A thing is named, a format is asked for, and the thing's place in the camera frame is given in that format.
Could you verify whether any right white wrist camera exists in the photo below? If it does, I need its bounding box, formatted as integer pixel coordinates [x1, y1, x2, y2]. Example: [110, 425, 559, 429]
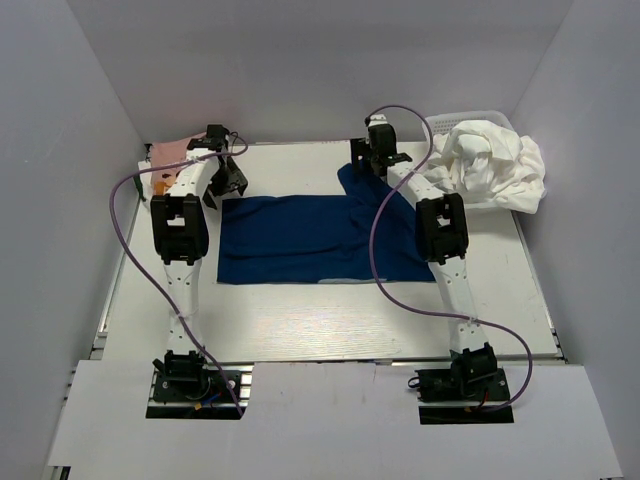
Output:
[365, 113, 388, 128]

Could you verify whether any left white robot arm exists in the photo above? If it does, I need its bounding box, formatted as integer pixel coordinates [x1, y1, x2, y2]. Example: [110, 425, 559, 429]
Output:
[150, 124, 248, 358]

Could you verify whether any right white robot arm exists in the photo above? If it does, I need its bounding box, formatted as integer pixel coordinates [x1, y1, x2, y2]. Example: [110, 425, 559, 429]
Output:
[350, 114, 497, 399]

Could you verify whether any blue t-shirt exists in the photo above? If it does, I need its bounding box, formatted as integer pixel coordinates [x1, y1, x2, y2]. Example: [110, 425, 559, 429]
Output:
[217, 165, 434, 285]

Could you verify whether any crumpled white t-shirts pile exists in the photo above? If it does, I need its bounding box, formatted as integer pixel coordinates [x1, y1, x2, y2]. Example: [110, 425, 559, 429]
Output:
[421, 119, 546, 214]

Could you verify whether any folded pink t-shirt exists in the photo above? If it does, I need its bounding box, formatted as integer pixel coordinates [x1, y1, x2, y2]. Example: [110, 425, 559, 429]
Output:
[149, 132, 205, 167]

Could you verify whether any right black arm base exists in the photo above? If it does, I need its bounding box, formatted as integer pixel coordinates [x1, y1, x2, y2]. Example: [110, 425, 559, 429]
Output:
[407, 368, 514, 425]

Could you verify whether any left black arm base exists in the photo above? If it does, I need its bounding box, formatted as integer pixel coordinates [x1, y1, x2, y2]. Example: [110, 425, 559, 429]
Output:
[145, 368, 241, 421]

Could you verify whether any white plastic basket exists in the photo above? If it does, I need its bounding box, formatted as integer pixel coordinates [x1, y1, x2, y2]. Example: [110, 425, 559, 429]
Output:
[426, 110, 513, 211]

